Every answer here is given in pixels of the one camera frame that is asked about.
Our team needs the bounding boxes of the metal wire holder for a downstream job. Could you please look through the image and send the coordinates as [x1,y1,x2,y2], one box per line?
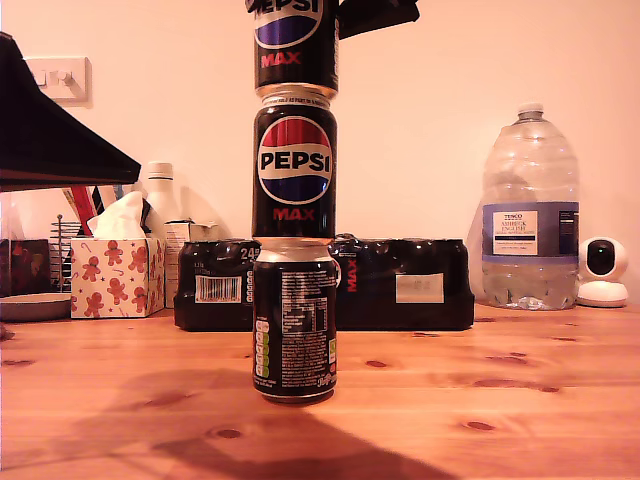
[48,214,85,294]

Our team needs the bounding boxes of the black white striped packet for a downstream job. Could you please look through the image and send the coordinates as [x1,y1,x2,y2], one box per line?
[92,183,119,214]

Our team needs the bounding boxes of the gingerbread print tissue box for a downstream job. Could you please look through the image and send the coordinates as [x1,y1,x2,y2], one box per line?
[69,237,167,320]

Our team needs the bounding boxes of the large clear water bottle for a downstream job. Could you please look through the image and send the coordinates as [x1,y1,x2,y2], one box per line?
[480,102,582,311]

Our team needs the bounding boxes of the small white carton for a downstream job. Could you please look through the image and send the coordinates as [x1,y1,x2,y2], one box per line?
[163,218,220,310]

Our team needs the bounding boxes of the white paper tissue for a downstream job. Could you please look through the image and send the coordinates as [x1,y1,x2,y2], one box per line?
[87,190,147,240]

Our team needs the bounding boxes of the white plastic bottle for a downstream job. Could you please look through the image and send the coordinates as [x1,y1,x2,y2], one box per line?
[144,160,183,239]

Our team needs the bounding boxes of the black shrink-wrapped Pepsi multipack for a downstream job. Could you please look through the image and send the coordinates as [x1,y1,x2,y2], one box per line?
[174,232,476,333]

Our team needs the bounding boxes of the white wall light switch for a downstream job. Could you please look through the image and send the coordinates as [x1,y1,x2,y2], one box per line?
[24,55,94,108]

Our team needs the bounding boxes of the dark red printed box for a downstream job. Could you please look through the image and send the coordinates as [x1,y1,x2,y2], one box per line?
[0,238,52,297]

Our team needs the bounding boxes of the small white round camera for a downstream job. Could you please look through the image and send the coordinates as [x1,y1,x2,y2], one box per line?
[577,236,631,309]

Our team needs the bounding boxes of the black Pepsi Max can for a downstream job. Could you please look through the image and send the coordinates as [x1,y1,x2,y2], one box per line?
[252,237,340,405]
[252,0,341,100]
[251,94,338,240]

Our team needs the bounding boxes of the grey ceramic bowl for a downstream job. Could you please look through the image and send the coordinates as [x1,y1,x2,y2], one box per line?
[0,292,73,323]

